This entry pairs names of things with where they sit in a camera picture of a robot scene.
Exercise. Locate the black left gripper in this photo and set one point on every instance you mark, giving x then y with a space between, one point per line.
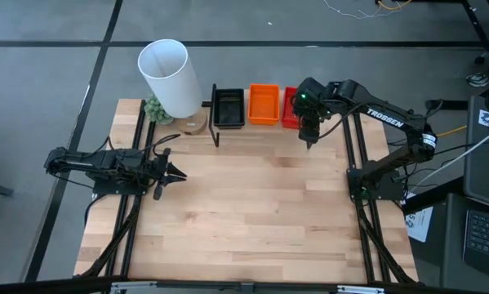
154 171

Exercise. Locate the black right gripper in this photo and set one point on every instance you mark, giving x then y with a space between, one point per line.
310 124

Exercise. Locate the red slatted plastic basket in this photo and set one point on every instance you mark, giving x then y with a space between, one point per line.
289 108

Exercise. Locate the orange slatted plastic basket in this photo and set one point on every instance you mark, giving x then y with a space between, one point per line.
263 104

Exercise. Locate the black slatted plastic basket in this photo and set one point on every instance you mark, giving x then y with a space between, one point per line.
228 108

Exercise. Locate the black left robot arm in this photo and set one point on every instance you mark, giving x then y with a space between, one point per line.
105 161

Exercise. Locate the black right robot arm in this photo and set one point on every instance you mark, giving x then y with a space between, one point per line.
385 116

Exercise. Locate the small green plant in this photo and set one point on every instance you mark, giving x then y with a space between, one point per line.
157 109

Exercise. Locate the white shade wooden base lamp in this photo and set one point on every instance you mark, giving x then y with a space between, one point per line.
170 77

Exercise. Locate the white printed paper sheet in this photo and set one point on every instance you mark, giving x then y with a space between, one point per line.
419 222

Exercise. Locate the black side table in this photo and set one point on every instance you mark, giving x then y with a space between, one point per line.
452 245

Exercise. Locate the person's shoe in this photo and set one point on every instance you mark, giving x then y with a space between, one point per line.
481 79

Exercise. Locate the black laptop keyboard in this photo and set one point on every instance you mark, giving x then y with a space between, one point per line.
487 241

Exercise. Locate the black diagonal frame brace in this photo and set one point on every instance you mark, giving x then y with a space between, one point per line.
113 241
387 249

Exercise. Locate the silver metal bracket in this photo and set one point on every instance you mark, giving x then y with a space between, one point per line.
132 287
360 290

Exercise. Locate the black frame cross beam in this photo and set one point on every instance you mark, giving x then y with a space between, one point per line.
244 287

